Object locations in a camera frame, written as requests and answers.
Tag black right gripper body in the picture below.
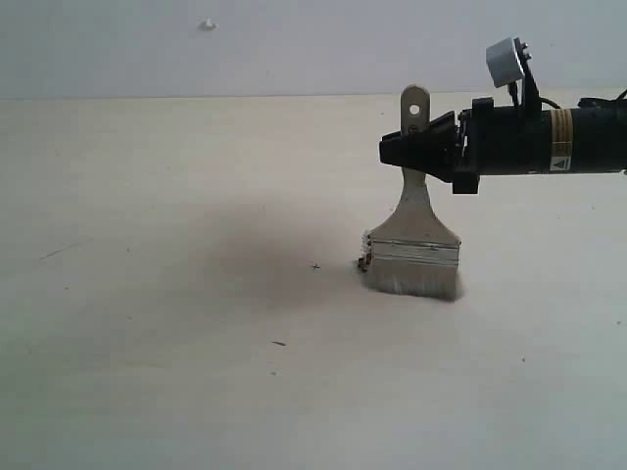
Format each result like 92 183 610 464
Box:
452 98 552 195

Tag wooden paint brush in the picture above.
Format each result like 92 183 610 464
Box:
364 84 460 301

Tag brown beans and white crumbs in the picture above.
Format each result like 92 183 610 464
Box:
355 230 372 272

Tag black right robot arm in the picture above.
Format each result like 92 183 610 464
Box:
379 98 626 194

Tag black right camera cable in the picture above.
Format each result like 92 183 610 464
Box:
506 80 627 112

